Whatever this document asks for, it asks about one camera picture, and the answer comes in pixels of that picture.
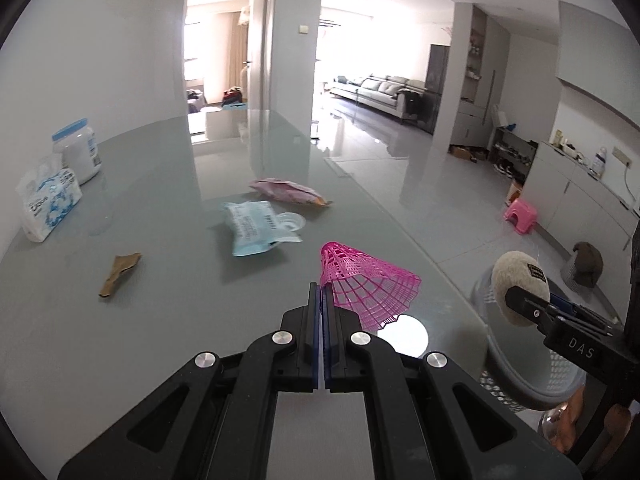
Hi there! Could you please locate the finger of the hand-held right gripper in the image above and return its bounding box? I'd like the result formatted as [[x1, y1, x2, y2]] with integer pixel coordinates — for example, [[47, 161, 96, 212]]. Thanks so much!
[[550, 297, 617, 334], [505, 284, 551, 326]]

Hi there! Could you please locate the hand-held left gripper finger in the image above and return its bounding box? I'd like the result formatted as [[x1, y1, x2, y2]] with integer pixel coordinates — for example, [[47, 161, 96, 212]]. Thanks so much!
[[57, 282, 319, 480], [322, 285, 583, 480]]

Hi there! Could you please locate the beige plush pouch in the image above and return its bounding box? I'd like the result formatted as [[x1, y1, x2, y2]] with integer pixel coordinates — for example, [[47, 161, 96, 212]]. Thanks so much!
[[491, 251, 551, 328]]

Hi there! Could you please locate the pink plastic mesh cone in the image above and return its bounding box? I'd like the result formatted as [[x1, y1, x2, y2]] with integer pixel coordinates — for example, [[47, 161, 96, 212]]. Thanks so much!
[[320, 241, 422, 333]]

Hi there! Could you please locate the grey perforated plastic basket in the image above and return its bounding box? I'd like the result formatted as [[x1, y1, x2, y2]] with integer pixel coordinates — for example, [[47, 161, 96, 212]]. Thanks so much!
[[470, 265, 601, 411]]

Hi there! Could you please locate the person's right hand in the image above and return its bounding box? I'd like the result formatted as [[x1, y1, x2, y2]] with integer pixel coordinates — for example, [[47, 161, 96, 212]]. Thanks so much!
[[554, 385, 631, 453]]

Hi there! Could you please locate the small checked basket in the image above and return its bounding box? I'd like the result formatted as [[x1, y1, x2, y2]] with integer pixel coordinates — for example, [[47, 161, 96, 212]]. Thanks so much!
[[560, 260, 588, 287]]

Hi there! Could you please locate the brown cap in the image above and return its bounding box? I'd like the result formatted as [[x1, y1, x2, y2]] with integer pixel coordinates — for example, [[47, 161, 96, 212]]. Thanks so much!
[[572, 241, 604, 288]]

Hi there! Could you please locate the steel kettle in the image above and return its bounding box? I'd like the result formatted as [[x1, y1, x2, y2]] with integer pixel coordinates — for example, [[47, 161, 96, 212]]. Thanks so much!
[[537, 406, 568, 443]]

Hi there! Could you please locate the pink plastic stool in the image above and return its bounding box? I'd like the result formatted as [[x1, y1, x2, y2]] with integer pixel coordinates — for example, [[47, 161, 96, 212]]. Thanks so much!
[[503, 197, 539, 236]]

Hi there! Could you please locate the clear plastic cup lid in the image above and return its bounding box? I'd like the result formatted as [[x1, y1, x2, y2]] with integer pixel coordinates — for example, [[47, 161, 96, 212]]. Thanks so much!
[[272, 211, 306, 243]]

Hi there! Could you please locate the grey low sideboard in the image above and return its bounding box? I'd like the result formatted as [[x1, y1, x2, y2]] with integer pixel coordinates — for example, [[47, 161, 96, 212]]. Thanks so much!
[[522, 141, 640, 271]]

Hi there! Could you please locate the light blue mask package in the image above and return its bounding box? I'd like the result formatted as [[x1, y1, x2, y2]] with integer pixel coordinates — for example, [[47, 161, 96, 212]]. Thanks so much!
[[222, 200, 281, 258]]

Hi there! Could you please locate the pink snack packet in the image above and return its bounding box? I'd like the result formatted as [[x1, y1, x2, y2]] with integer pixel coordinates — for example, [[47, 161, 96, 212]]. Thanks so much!
[[249, 177, 333, 208]]

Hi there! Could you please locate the shoe rack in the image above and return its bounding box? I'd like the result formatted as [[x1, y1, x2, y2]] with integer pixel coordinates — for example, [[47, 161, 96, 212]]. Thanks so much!
[[487, 127, 538, 181]]

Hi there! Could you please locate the brown paper scrap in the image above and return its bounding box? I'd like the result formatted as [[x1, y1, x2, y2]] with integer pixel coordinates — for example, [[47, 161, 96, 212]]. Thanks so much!
[[98, 253, 142, 301]]

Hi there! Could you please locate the tall grey shelf cabinet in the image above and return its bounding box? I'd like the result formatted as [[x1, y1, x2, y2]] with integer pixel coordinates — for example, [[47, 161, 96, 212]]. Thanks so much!
[[450, 4, 511, 148]]

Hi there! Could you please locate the dark tall cabinet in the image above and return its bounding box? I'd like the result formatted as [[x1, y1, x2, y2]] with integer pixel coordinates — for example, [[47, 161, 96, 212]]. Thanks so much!
[[426, 44, 451, 136]]

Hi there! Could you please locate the grey sofa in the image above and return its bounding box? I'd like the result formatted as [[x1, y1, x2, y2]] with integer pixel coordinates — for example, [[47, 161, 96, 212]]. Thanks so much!
[[330, 74, 436, 125]]

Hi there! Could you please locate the white room door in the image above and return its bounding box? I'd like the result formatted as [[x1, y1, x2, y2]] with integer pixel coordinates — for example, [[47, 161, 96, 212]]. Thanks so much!
[[248, 0, 274, 111]]

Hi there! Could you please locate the beige curtain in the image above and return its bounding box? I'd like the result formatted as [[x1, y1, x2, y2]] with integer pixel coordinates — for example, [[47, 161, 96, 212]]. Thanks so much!
[[227, 10, 251, 103]]

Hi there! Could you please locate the white jar with blue lid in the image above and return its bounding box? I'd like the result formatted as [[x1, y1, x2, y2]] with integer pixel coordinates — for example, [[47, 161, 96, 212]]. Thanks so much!
[[52, 118, 102, 186]]

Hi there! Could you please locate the white wet wipes pack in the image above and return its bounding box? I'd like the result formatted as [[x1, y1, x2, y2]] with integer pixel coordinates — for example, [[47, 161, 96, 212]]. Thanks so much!
[[16, 154, 83, 243]]

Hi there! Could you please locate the white wall cabinet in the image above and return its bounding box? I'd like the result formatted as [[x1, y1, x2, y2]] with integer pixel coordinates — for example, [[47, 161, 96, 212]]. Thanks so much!
[[556, 1, 640, 128]]

